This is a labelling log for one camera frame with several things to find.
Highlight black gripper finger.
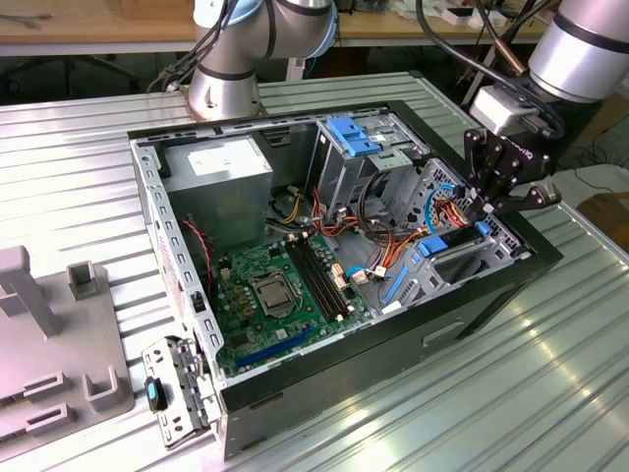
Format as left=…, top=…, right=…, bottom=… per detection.
left=489, top=181, right=563, bottom=216
left=464, top=128, right=518, bottom=218

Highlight power wire with black plug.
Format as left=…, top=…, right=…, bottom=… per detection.
left=434, top=194, right=486, bottom=230

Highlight metal disk bay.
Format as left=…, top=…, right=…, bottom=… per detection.
left=380, top=220, right=535, bottom=316

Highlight large brown cardboard box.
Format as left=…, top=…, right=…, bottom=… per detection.
left=589, top=100, right=629, bottom=144

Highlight blue plastic drive latch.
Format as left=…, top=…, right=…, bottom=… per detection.
left=327, top=116, right=389, bottom=158

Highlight white small box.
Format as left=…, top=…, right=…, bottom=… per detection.
left=440, top=4, right=507, bottom=30

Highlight metal drive cage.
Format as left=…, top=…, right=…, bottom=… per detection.
left=314, top=115, right=429, bottom=213

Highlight black RAM slot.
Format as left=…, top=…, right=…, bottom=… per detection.
left=300, top=239, right=345, bottom=320
left=293, top=240, right=340, bottom=323
left=287, top=241, right=335, bottom=325
left=307, top=238, right=350, bottom=318

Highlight black PC case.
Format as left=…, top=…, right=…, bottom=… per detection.
left=126, top=99, right=564, bottom=462

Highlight green motherboard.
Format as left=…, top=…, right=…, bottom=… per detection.
left=213, top=230, right=375, bottom=379

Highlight silver CPU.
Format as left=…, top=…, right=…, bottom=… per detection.
left=259, top=283, right=290, bottom=310

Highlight grey power supply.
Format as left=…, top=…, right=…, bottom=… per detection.
left=161, top=135, right=274, bottom=255

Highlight CPU socket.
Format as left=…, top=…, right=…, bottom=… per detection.
left=248, top=271, right=300, bottom=320

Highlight blue expansion slot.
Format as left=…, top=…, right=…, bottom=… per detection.
left=234, top=327, right=315, bottom=371

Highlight black tab with blue stripe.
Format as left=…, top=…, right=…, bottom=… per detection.
left=144, top=376, right=169, bottom=412

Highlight long wooden desk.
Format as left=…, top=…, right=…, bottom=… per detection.
left=0, top=0, right=542, bottom=58

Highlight grey parts rack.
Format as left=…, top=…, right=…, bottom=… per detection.
left=0, top=244, right=138, bottom=463

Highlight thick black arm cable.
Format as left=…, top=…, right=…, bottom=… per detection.
left=415, top=0, right=566, bottom=144

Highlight blue flat wire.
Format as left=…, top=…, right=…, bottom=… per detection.
left=425, top=182, right=466, bottom=233

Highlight copper cable connector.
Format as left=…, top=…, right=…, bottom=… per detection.
left=493, top=36, right=528, bottom=76

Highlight black cable bundle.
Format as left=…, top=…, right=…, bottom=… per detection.
left=356, top=169, right=394, bottom=243

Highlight orange wire bundle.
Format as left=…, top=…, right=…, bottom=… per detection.
left=314, top=189, right=425, bottom=279

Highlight light blue thin wire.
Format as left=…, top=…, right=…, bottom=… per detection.
left=343, top=264, right=390, bottom=285

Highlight red black fan wire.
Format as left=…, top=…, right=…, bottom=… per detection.
left=179, top=218, right=216, bottom=299

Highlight black hanging cables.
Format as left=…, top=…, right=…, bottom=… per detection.
left=145, top=0, right=233, bottom=95

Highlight metal expansion bracket latch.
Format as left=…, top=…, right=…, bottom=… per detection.
left=141, top=335, right=223, bottom=451

